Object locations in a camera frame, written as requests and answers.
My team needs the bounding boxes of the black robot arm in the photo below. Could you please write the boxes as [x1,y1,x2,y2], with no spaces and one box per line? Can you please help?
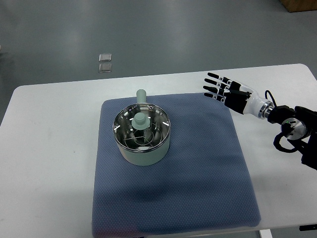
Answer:
[203,72,317,169]

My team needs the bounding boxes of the upper metal floor plate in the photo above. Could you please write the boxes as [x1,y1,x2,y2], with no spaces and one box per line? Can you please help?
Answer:
[99,53,112,62]

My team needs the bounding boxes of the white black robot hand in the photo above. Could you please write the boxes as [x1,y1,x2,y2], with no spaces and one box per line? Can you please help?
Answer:
[203,72,273,119]

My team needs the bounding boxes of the glass lid with green knob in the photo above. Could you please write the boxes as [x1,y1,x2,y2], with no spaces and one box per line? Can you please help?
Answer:
[112,103,170,153]

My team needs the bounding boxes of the pale green cooking pot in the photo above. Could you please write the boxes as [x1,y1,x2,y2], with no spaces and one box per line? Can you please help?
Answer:
[116,89,170,166]

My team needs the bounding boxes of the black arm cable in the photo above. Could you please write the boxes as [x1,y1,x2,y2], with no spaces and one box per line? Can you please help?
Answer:
[264,89,279,108]

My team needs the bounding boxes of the blue textured cloth mat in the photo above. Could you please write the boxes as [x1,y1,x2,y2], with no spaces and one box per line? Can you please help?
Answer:
[92,93,261,238]

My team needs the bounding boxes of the black table control panel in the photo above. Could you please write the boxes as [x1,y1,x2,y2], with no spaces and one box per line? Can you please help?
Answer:
[299,224,317,232]

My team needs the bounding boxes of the brown cardboard box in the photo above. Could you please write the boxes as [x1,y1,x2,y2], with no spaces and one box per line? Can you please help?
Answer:
[280,0,317,13]

